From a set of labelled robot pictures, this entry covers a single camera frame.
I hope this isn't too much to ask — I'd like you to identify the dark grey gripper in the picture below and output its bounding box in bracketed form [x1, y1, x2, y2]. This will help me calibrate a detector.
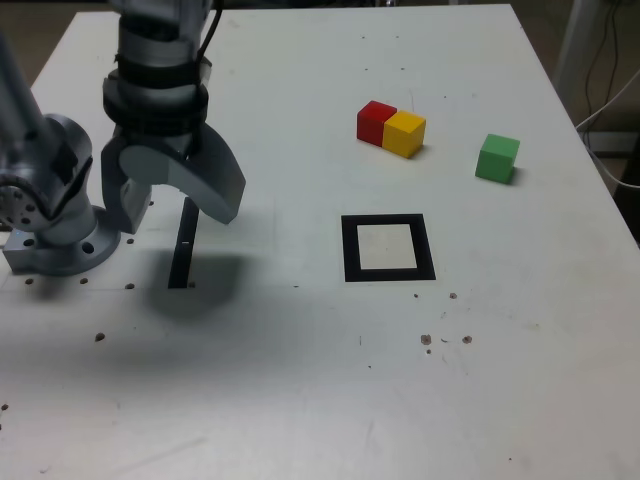
[100, 123, 248, 235]

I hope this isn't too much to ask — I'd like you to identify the red cube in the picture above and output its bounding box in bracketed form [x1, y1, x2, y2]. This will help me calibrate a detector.
[356, 99, 399, 148]

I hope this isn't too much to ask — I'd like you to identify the yellow cube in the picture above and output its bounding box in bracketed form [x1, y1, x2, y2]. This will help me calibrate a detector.
[382, 110, 427, 160]

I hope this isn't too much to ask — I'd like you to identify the green cube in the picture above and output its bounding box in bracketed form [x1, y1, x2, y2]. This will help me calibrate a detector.
[474, 132, 522, 185]

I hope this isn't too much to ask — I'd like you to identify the black tape square outline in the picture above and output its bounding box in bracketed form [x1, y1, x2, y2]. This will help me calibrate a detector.
[340, 213, 437, 283]

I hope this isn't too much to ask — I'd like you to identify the black tape strip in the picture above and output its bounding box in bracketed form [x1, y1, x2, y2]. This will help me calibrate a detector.
[167, 196, 201, 290]

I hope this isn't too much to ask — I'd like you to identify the white background cable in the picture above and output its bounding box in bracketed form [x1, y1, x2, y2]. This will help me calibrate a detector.
[574, 64, 640, 191]

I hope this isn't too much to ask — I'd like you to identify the white background post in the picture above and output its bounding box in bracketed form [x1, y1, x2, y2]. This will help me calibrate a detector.
[552, 0, 594, 99]

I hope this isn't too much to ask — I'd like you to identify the black background cable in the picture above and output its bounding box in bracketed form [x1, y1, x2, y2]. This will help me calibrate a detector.
[583, 0, 624, 119]

